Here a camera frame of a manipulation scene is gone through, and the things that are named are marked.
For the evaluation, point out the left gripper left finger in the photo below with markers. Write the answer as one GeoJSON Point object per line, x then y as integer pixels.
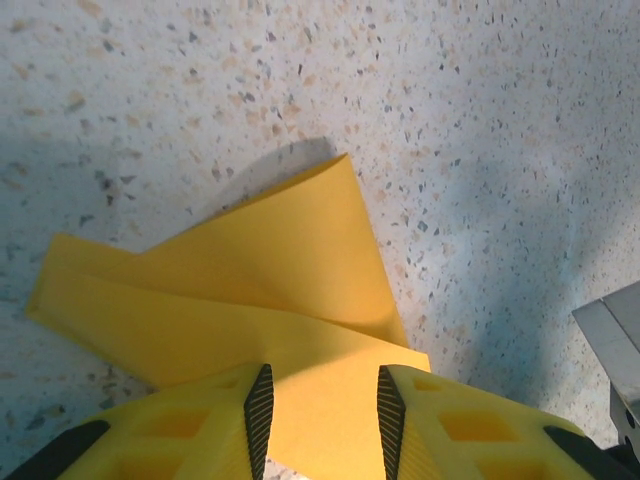
{"type": "Point", "coordinates": [175, 435]}

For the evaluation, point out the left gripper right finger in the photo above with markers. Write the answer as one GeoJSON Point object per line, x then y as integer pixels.
{"type": "Point", "coordinates": [475, 435]}

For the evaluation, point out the yellow paper sheet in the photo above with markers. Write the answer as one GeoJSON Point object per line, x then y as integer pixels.
{"type": "Point", "coordinates": [250, 280]}

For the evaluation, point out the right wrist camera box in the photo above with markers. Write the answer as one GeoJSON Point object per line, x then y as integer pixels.
{"type": "Point", "coordinates": [617, 350]}

